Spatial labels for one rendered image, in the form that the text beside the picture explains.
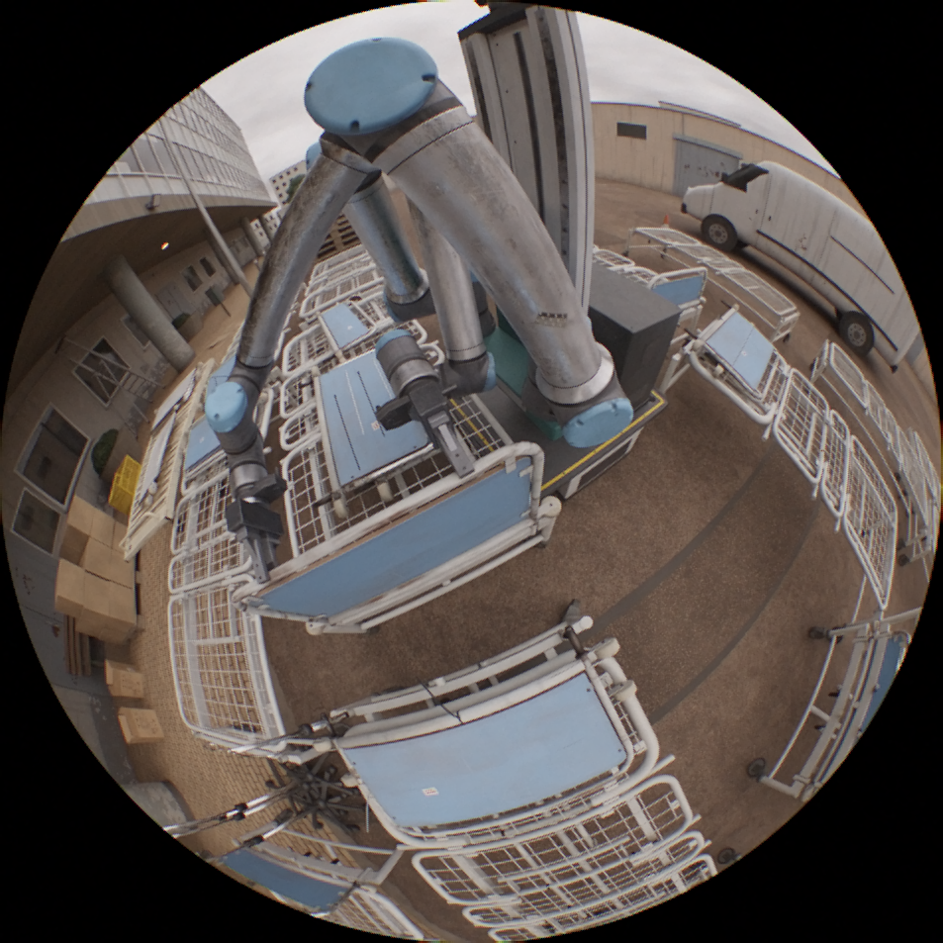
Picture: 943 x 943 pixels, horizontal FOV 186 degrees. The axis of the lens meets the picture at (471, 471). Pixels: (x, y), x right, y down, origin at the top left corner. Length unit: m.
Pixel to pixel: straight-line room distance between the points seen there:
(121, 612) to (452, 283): 3.83
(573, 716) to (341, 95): 1.04
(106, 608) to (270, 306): 3.50
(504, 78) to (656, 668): 2.08
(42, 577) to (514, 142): 6.59
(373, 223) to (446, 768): 1.30
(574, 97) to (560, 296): 0.51
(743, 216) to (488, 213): 6.95
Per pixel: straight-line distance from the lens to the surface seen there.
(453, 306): 0.60
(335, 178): 0.48
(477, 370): 0.65
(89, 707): 6.07
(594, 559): 1.38
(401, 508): 0.46
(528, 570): 1.33
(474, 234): 0.33
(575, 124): 0.73
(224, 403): 0.60
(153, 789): 4.16
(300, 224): 0.50
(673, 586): 1.51
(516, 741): 0.81
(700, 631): 1.59
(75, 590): 3.72
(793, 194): 7.11
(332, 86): 0.33
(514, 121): 0.94
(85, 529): 4.07
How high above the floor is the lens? 1.32
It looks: 60 degrees down
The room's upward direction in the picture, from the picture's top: 18 degrees counter-clockwise
